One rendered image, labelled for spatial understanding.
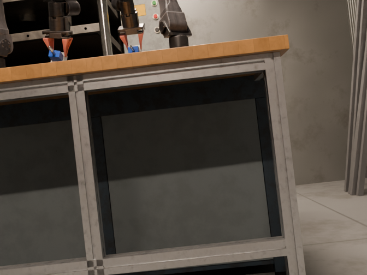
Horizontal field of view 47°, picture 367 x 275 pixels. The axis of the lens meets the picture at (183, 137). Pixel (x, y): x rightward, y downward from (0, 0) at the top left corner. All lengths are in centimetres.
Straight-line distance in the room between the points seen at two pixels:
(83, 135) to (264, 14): 342
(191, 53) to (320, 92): 330
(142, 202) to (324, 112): 305
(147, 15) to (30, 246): 149
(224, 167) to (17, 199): 80
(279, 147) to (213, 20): 326
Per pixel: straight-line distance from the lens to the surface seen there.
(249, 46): 118
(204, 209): 159
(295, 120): 431
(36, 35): 267
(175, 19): 139
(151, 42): 255
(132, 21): 175
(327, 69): 445
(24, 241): 176
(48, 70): 123
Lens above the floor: 53
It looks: 1 degrees up
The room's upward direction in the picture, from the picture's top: 6 degrees counter-clockwise
